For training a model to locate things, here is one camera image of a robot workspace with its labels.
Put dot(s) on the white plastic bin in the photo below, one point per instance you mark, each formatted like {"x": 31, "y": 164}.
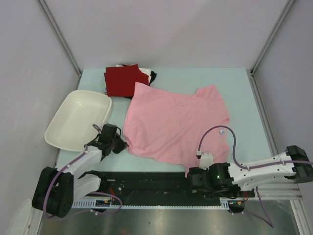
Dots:
{"x": 72, "y": 125}

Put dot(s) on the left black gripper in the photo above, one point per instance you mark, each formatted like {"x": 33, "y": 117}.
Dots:
{"x": 122, "y": 145}

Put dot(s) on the aluminium front rail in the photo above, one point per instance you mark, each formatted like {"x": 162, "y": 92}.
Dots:
{"x": 280, "y": 191}

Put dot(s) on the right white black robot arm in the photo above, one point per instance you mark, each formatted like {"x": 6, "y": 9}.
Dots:
{"x": 293, "y": 164}

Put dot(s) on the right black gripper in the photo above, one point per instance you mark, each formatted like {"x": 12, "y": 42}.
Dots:
{"x": 197, "y": 170}

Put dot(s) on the pink t shirt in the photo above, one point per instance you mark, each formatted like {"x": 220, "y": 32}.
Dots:
{"x": 170, "y": 127}

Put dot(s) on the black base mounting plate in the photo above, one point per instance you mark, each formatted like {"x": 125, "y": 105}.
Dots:
{"x": 155, "y": 189}

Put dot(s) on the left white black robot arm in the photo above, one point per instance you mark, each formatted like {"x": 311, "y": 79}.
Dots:
{"x": 58, "y": 188}

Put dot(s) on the right aluminium frame post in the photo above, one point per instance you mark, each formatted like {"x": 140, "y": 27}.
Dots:
{"x": 283, "y": 16}

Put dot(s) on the left aluminium frame post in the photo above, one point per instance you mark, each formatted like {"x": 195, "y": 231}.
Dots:
{"x": 59, "y": 35}

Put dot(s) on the right aluminium side rail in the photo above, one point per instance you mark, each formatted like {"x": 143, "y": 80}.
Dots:
{"x": 263, "y": 115}

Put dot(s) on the folded red t shirt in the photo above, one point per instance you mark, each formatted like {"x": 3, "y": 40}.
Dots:
{"x": 120, "y": 81}

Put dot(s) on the aluminium frame post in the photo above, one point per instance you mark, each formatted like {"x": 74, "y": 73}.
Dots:
{"x": 283, "y": 16}
{"x": 59, "y": 35}

